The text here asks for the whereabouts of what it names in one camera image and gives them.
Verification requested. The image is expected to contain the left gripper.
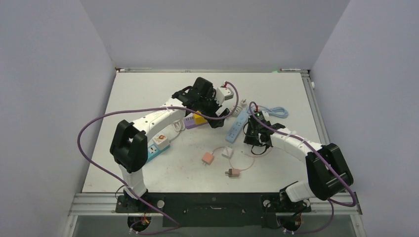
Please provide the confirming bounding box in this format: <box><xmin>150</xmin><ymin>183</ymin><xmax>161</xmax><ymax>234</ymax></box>
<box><xmin>198</xmin><ymin>89</ymin><xmax>229</xmax><ymax>128</ymax></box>

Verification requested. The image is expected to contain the purple power strip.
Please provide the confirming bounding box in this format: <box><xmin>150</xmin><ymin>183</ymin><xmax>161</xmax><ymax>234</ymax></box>
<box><xmin>183</xmin><ymin>117</ymin><xmax>198</xmax><ymax>129</ymax></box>

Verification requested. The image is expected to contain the thin pink charging cable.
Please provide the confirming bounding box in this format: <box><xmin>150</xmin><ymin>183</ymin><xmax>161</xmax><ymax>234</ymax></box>
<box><xmin>211</xmin><ymin>146</ymin><xmax>267</xmax><ymax>172</ymax></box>

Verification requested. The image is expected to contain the pink wall charger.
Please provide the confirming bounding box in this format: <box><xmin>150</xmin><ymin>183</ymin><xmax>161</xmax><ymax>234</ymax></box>
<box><xmin>201</xmin><ymin>152</ymin><xmax>214</xmax><ymax>165</ymax></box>

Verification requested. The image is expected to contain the white cube socket adapter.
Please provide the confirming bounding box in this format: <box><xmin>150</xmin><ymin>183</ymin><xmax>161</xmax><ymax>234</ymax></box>
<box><xmin>152</xmin><ymin>133</ymin><xmax>170</xmax><ymax>150</ymax></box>

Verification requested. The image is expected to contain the yellow cube socket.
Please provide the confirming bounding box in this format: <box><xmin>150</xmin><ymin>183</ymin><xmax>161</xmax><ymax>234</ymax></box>
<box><xmin>192</xmin><ymin>114</ymin><xmax>208</xmax><ymax>125</ymax></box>

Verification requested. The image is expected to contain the light blue power strip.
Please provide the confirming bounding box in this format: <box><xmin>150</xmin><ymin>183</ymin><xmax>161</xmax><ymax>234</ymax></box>
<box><xmin>225</xmin><ymin>111</ymin><xmax>249</xmax><ymax>144</ymax></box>

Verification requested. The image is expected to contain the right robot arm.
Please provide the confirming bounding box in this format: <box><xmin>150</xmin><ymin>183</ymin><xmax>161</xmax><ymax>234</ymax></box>
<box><xmin>246</xmin><ymin>112</ymin><xmax>357</xmax><ymax>211</ymax></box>

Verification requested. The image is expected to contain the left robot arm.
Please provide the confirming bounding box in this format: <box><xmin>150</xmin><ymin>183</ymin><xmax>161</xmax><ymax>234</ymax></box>
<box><xmin>110</xmin><ymin>77</ymin><xmax>235</xmax><ymax>212</ymax></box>

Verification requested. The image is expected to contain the teal power strip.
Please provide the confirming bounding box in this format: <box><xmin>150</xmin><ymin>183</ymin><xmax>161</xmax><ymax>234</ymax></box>
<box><xmin>146</xmin><ymin>145</ymin><xmax>170</xmax><ymax>163</ymax></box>

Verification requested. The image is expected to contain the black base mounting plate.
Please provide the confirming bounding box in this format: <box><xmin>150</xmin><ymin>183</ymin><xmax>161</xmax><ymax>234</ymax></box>
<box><xmin>115</xmin><ymin>192</ymin><xmax>311</xmax><ymax>229</ymax></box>

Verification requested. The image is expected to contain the light blue coiled cable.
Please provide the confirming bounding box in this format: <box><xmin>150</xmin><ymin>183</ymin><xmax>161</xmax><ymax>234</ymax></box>
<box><xmin>249</xmin><ymin>105</ymin><xmax>290</xmax><ymax>119</ymax></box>

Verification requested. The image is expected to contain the white coiled cable with plug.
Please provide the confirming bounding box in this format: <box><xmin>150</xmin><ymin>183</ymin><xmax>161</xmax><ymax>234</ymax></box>
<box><xmin>229</xmin><ymin>99</ymin><xmax>249</xmax><ymax>118</ymax></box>

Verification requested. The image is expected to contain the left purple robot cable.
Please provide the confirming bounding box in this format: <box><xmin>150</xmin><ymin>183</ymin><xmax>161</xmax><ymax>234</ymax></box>
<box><xmin>77</xmin><ymin>81</ymin><xmax>240</xmax><ymax>236</ymax></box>

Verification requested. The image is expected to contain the small white wall charger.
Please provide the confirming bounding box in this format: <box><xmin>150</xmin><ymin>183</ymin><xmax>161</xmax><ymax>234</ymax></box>
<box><xmin>221</xmin><ymin>147</ymin><xmax>234</xmax><ymax>159</ymax></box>

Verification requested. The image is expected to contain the white coiled cable left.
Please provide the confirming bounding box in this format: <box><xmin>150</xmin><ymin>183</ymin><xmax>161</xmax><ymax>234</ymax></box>
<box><xmin>170</xmin><ymin>119</ymin><xmax>186</xmax><ymax>141</ymax></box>

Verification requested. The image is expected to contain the brown wall charger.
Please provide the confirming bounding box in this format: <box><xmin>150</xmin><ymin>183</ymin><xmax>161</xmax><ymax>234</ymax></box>
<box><xmin>225</xmin><ymin>168</ymin><xmax>241</xmax><ymax>178</ymax></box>

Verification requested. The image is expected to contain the aluminium right frame rail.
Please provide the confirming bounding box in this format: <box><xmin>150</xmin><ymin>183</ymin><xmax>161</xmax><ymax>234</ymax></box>
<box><xmin>300</xmin><ymin>69</ymin><xmax>345</xmax><ymax>193</ymax></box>

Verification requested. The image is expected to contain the aluminium frame rail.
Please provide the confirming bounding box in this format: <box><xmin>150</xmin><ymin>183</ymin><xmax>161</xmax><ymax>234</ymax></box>
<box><xmin>69</xmin><ymin>193</ymin><xmax>363</xmax><ymax>216</ymax></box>
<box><xmin>300</xmin><ymin>69</ymin><xmax>345</xmax><ymax>193</ymax></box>

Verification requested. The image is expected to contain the aluminium front frame rail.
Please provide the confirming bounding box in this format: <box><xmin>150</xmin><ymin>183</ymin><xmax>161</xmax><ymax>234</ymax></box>
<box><xmin>69</xmin><ymin>193</ymin><xmax>363</xmax><ymax>216</ymax></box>

